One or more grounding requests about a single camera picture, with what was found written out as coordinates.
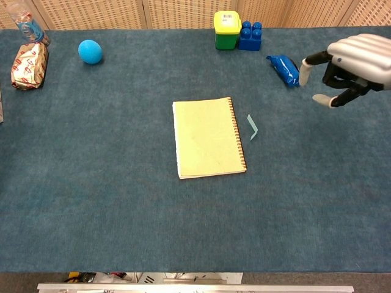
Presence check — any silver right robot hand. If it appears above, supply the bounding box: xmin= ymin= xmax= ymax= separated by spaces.
xmin=298 ymin=33 xmax=391 ymax=109

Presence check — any small light blue strip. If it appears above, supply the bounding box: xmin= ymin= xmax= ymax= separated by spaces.
xmin=246 ymin=114 xmax=259 ymax=142

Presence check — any blue snack packet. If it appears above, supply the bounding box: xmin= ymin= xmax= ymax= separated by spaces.
xmin=265 ymin=54 xmax=302 ymax=89

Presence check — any blue toy building block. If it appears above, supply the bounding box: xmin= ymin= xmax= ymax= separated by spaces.
xmin=238 ymin=20 xmax=263 ymax=52

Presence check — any green container with yellow lid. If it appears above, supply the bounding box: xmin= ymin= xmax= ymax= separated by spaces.
xmin=213 ymin=10 xmax=243 ymax=51

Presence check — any tan spiral notebook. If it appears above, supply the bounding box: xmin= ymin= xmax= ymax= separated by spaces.
xmin=172 ymin=96 xmax=247 ymax=180

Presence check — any wicker folding screen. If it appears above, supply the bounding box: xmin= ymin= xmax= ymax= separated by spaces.
xmin=0 ymin=0 xmax=391 ymax=31

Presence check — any blue table cloth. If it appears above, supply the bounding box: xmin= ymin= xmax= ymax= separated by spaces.
xmin=0 ymin=25 xmax=391 ymax=273

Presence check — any blue foam ball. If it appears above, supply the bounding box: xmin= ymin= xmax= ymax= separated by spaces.
xmin=78 ymin=39 xmax=104 ymax=65

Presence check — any gold and red snack bag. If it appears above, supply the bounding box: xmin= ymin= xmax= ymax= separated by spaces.
xmin=10 ymin=42 xmax=49 ymax=91

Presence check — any clear plastic bottle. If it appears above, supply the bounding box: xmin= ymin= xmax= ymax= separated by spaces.
xmin=5 ymin=0 xmax=51 ymax=47

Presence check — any aluminium frame rail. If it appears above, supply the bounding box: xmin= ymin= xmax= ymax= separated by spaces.
xmin=37 ymin=282 xmax=355 ymax=293

